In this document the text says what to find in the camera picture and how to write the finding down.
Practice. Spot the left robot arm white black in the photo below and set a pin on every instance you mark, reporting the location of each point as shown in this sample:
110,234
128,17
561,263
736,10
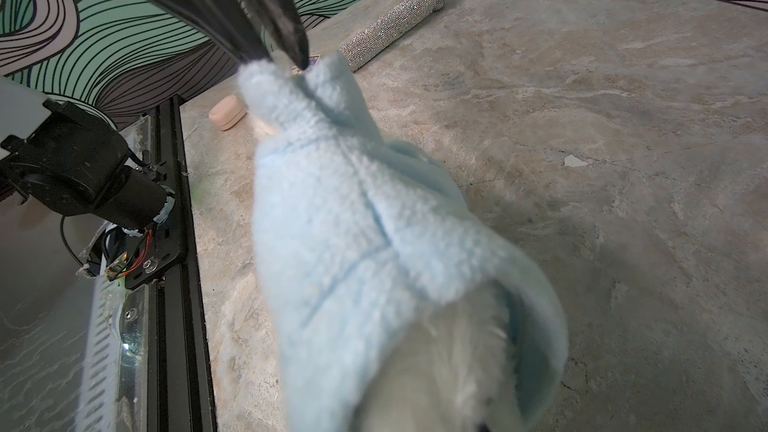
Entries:
75,162

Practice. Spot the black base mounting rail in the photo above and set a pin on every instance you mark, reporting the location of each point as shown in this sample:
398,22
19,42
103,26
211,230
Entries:
180,394

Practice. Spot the small peach pink ball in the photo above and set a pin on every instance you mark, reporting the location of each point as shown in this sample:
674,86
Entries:
227,113

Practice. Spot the white teddy bear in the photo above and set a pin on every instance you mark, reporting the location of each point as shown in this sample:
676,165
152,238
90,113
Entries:
452,371

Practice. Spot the clear tube with beads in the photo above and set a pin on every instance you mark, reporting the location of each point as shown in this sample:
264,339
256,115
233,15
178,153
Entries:
374,38

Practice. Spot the light blue teddy hoodie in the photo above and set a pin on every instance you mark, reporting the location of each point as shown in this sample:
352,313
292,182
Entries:
356,237

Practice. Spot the white slotted cable duct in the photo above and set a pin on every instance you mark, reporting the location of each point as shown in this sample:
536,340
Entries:
98,396

